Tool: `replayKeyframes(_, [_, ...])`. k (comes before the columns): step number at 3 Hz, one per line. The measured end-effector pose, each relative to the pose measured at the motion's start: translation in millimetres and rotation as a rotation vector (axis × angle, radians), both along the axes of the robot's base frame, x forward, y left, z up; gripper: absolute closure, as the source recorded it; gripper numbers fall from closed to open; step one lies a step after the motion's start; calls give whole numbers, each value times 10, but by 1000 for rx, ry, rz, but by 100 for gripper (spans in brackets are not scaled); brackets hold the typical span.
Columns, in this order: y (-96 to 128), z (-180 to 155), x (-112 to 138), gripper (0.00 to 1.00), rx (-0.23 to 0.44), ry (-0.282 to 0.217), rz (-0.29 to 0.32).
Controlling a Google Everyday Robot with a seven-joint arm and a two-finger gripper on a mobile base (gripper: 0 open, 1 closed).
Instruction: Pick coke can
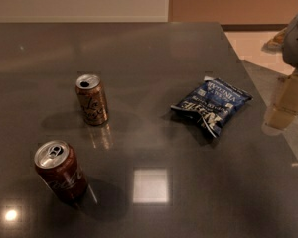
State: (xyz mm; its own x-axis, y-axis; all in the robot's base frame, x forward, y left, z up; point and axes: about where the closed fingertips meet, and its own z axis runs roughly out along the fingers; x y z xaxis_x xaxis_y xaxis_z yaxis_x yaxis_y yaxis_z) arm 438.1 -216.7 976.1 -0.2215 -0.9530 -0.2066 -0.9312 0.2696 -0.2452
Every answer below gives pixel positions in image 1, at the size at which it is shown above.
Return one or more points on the red coke can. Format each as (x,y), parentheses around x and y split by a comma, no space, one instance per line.
(57,165)

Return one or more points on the brown soda can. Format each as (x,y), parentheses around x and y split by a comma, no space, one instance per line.
(92,99)

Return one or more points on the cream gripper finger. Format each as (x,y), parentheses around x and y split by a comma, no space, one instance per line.
(284,106)

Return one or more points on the blue chip bag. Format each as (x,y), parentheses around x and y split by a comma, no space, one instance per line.
(212,104)

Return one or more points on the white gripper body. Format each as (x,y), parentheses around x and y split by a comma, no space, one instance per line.
(297,45)

